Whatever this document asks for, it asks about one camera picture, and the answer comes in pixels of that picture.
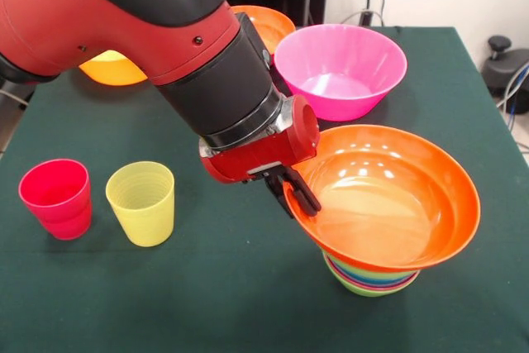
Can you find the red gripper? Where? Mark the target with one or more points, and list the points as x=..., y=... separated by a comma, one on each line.
x=264, y=154

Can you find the black round base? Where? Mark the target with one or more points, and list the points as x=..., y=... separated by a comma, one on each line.
x=502, y=74

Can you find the dark green tablecloth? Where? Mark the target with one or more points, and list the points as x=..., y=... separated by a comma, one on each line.
x=165, y=307

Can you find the small green bowl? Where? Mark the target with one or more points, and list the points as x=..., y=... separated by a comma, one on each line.
x=368, y=292

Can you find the orange shallow bowl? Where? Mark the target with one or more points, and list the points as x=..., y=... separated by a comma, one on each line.
x=392, y=204
x=273, y=26

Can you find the large green bowl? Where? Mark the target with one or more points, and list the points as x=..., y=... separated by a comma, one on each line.
x=351, y=270

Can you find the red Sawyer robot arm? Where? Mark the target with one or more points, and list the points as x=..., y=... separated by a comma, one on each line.
x=124, y=10

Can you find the red cup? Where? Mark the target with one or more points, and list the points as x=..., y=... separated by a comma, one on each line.
x=53, y=187
x=68, y=229

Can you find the yellow cup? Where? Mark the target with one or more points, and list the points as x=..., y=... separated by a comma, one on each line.
x=142, y=212

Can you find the large pink bowl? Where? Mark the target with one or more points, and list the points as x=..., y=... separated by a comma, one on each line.
x=339, y=96

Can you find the small red bowl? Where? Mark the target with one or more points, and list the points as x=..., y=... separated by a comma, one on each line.
x=335, y=272

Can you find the dark grey seat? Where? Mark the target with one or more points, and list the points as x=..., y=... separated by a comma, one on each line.
x=16, y=94

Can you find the black knob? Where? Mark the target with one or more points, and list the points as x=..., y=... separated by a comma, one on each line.
x=499, y=45

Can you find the large yellow-orange bowl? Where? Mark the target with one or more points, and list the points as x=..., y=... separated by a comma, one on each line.
x=111, y=72

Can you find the blue bowl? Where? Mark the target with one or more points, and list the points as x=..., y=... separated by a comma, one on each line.
x=363, y=279

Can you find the black plug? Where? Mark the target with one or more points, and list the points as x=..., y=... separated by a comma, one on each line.
x=366, y=17

